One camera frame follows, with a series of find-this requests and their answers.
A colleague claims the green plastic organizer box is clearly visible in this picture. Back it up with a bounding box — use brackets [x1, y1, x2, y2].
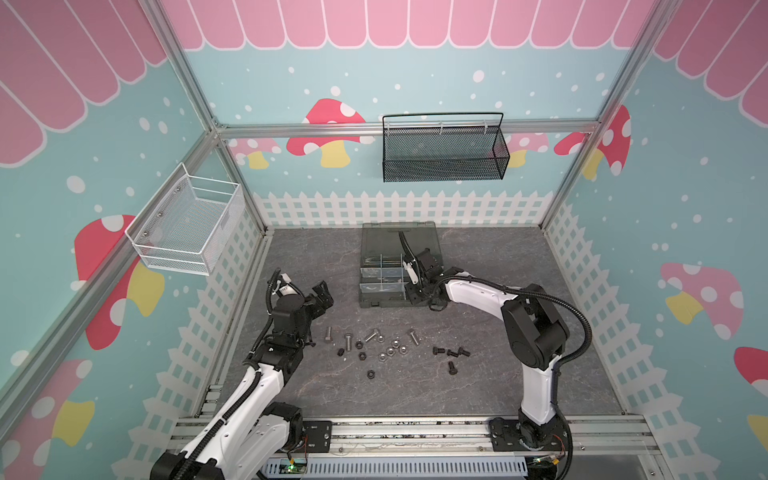
[359, 221, 442, 308]

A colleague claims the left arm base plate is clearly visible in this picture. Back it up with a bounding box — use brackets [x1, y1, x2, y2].
[285, 420, 333, 454]

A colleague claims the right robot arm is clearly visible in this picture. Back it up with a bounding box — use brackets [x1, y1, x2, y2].
[398, 231, 593, 451]

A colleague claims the black wire mesh basket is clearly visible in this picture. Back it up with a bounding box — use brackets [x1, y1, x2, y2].
[381, 112, 511, 183]

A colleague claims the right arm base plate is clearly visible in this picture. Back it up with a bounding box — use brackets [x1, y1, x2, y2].
[488, 416, 568, 452]

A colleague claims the white wire mesh basket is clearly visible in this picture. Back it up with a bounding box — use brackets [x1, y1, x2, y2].
[125, 164, 245, 276]

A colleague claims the black bolt middle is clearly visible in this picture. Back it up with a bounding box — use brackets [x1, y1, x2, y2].
[446, 347, 471, 358]

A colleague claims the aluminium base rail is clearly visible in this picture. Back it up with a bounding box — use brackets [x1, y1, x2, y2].
[167, 413, 661, 480]

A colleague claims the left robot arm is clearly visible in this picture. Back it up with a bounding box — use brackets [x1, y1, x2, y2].
[149, 269, 334, 479]

